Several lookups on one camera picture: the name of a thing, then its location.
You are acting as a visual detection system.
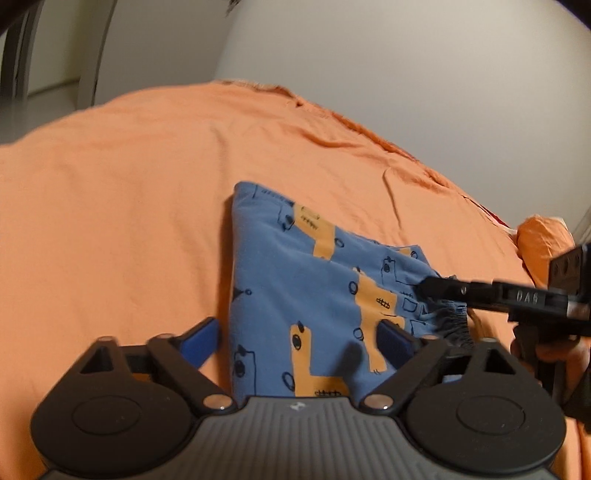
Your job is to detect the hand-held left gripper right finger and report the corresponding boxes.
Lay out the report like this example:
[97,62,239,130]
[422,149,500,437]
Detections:
[359,319,528,415]

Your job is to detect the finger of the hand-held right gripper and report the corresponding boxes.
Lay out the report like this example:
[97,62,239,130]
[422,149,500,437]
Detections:
[417,274,495,311]

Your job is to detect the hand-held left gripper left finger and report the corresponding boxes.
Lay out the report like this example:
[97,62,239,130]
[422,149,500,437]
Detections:
[78,316,236,413]

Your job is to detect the blue pants with orange print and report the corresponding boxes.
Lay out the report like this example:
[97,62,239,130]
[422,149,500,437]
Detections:
[228,181,477,400]

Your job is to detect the person's right hand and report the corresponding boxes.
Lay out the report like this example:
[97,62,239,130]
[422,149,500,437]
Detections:
[512,336,591,371]

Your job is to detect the orange pillow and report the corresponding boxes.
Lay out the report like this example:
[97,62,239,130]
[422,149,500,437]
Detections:
[514,214,581,289]

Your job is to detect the orange bed sheet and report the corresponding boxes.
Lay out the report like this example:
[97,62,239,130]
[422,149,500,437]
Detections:
[0,79,591,480]

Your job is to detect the white door frame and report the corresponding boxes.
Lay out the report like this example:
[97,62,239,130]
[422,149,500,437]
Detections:
[0,0,118,112]

